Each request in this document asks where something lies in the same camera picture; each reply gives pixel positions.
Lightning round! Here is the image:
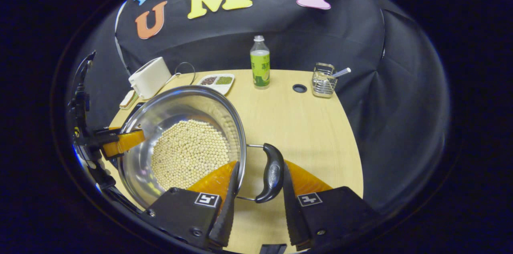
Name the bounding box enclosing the white divided dish of beans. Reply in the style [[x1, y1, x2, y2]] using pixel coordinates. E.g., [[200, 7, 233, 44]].
[[196, 73, 236, 95]]

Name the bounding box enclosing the pile of yellow soybeans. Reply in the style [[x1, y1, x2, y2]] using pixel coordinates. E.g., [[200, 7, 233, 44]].
[[151, 120, 232, 190]]

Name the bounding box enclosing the plate with bread slice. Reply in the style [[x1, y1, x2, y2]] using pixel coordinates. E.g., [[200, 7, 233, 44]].
[[119, 90, 139, 110]]

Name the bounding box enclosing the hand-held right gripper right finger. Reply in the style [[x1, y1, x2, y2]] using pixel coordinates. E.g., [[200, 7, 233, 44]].
[[283, 160, 381, 251]]

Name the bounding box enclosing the green label drink bottle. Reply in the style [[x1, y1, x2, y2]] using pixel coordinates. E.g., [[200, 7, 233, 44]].
[[250, 35, 271, 90]]

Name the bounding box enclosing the black power cable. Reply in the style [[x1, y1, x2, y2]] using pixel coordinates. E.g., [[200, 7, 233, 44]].
[[174, 62, 196, 85]]

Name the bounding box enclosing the wire utensil holder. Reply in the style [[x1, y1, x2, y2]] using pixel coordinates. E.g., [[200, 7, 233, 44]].
[[311, 62, 338, 99]]

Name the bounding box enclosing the steel pot with black handles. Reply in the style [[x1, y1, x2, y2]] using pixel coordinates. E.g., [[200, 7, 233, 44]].
[[116, 85, 286, 210]]

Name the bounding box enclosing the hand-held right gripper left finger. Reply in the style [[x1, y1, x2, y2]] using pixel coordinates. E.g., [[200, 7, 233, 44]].
[[138, 161, 241, 250]]

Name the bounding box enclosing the white toaster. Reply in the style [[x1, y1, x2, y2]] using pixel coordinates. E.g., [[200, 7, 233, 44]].
[[128, 57, 172, 99]]

